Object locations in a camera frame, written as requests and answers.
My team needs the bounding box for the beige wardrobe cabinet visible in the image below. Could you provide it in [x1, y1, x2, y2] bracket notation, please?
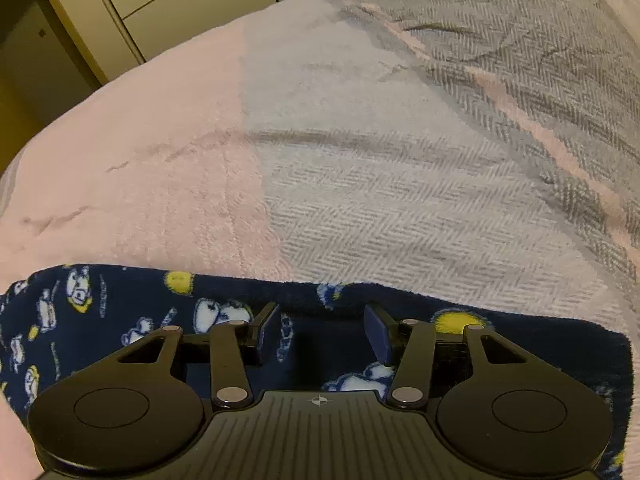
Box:
[0, 0, 346, 133]

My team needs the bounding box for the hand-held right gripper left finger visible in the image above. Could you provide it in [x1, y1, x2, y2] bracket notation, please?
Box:
[95, 302, 281, 409]

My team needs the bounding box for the navy printed fleece garment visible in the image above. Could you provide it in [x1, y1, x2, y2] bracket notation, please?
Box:
[0, 263, 632, 480]

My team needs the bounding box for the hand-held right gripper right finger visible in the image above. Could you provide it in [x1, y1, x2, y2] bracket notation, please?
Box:
[363, 303, 552, 408]

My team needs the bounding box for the pink and grey herringbone blanket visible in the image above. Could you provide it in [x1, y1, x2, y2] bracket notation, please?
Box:
[0, 0, 640, 480]

